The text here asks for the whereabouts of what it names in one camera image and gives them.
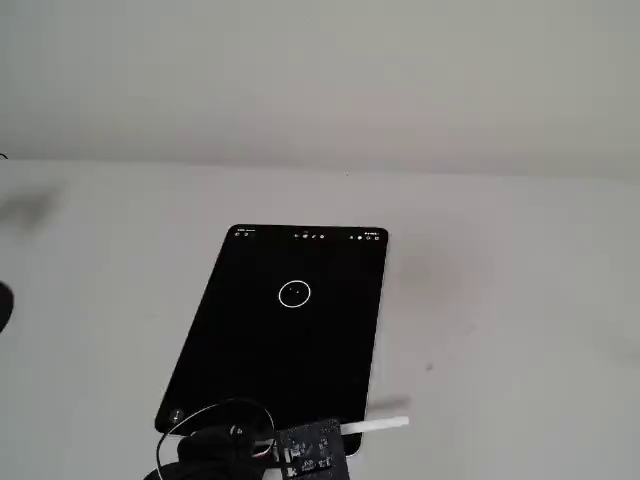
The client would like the black round object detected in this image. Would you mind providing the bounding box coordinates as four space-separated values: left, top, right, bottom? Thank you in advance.
0 282 15 334

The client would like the white stylus pen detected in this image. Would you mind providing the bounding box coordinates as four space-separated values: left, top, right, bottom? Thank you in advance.
342 415 410 435

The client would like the black camera circuit board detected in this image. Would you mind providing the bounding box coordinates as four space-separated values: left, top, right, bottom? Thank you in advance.
273 418 352 480

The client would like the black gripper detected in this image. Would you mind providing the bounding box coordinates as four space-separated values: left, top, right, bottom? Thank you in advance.
177 422 277 480

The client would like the thin dark cable loop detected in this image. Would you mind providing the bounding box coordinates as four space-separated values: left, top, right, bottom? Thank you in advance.
154 397 279 480

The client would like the black screen tablet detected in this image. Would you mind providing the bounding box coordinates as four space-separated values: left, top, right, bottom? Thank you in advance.
153 223 390 457

